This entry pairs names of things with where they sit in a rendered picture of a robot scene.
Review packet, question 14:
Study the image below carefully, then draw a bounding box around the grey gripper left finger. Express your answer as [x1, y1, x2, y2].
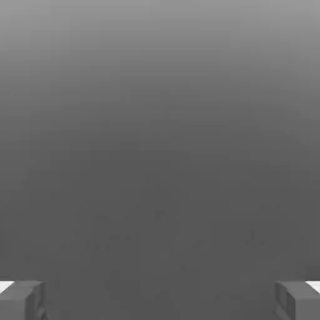
[0, 280, 48, 320]

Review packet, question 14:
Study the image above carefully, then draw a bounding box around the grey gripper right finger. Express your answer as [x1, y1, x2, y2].
[274, 280, 320, 320]

